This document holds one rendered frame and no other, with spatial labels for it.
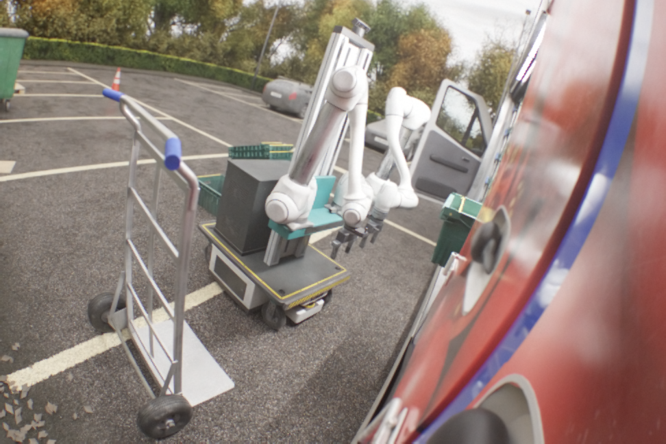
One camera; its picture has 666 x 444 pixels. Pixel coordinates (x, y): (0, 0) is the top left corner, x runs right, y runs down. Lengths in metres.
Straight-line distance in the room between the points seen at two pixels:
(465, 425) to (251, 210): 1.77
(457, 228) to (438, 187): 3.34
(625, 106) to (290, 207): 1.26
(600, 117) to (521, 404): 0.24
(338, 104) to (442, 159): 3.37
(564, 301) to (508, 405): 0.09
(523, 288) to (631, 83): 0.20
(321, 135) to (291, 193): 0.28
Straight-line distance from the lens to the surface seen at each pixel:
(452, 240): 1.33
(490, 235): 0.66
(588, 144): 0.31
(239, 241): 2.03
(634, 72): 0.29
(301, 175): 1.37
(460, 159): 4.69
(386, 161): 2.03
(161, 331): 1.91
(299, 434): 1.65
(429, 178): 4.62
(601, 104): 0.32
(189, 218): 0.87
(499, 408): 0.27
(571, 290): 0.22
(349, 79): 1.25
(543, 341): 0.22
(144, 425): 1.38
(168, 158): 0.64
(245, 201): 1.93
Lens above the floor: 1.42
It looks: 17 degrees down
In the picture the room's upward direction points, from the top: 19 degrees clockwise
